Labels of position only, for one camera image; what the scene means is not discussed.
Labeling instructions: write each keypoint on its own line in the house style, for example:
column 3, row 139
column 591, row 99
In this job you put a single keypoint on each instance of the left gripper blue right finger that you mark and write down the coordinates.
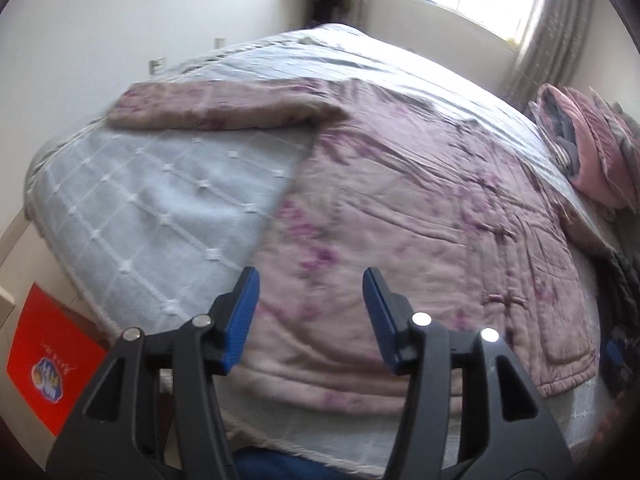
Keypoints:
column 390, row 315

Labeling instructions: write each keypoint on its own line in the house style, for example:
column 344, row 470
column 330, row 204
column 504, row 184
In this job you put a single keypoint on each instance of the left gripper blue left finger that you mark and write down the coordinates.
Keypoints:
column 232, row 315

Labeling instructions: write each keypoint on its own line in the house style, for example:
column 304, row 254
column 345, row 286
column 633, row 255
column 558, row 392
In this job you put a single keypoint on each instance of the pink floral quilted jacket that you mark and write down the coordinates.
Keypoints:
column 453, row 220

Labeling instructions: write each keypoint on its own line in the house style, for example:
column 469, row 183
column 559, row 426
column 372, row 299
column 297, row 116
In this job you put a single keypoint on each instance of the dark clothes pile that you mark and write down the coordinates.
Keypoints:
column 618, row 292

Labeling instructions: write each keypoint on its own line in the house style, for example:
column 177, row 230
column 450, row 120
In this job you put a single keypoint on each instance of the red gift box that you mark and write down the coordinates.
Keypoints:
column 51, row 359

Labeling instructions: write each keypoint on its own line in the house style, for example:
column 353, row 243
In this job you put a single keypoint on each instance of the pink folded pillow stack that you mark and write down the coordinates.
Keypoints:
column 596, row 146

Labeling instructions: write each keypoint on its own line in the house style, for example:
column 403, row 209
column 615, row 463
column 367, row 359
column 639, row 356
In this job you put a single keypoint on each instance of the grey window curtain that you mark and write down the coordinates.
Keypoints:
column 552, row 44

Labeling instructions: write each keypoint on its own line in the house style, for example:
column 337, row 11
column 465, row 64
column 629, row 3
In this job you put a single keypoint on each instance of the white wall socket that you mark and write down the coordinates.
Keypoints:
column 157, row 65
column 219, row 42

